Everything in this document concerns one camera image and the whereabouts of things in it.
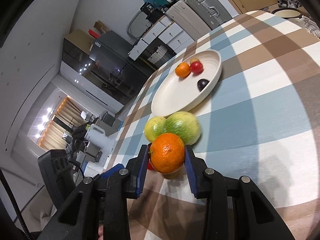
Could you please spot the brown kiwi fruit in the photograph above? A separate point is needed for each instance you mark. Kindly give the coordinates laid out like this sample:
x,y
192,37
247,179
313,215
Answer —
x,y
194,60

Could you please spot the black refrigerator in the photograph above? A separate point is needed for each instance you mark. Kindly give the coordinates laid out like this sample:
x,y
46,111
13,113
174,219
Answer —
x,y
111,52

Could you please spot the green round fruit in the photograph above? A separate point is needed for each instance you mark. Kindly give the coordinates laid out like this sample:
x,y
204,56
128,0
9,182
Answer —
x,y
185,125

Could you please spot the white drawer desk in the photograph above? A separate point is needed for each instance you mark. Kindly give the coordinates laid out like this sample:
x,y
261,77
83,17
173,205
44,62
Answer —
x,y
164,32

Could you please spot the yellow-green round fruit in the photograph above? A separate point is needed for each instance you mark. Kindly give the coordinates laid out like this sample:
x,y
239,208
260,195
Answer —
x,y
154,127

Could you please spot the checkered tablecloth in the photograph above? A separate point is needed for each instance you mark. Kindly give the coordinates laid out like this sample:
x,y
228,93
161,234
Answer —
x,y
262,118

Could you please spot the dark plum in plate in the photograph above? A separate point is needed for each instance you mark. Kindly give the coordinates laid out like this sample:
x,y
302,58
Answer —
x,y
201,84

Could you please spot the left hand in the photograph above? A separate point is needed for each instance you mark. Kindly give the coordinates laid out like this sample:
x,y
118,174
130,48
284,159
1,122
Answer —
x,y
100,232

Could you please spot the oval mirror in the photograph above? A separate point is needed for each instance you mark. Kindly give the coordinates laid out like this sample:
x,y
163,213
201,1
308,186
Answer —
x,y
138,25

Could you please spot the woven laundry basket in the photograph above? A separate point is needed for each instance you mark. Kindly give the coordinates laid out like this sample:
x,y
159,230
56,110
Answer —
x,y
160,56

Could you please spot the red tomato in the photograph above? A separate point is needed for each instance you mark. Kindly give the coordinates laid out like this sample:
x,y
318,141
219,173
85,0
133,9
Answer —
x,y
196,67
150,167

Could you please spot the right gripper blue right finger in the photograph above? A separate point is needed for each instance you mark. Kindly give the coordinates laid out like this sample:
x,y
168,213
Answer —
x,y
191,167

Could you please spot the cream round plate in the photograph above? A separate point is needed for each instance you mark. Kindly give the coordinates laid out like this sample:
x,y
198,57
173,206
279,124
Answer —
x,y
181,94

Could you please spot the red tomato in plate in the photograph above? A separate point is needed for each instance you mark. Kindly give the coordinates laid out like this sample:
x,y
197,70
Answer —
x,y
196,67

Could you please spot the orange tangerine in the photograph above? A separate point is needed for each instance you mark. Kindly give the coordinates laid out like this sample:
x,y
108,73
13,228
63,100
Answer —
x,y
167,153
182,70

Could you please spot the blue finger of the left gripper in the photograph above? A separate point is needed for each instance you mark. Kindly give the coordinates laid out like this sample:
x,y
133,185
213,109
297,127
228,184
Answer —
x,y
111,171

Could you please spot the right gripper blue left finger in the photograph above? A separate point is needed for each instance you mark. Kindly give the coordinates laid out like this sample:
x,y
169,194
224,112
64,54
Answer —
x,y
142,167

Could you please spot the small tan longan fruit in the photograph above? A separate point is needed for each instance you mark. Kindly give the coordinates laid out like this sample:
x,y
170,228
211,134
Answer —
x,y
174,175

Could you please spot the silver suitcase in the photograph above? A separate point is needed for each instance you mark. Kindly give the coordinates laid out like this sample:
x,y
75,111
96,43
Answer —
x,y
212,12

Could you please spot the beige suitcase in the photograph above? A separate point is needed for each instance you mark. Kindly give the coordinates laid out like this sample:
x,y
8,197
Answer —
x,y
188,20

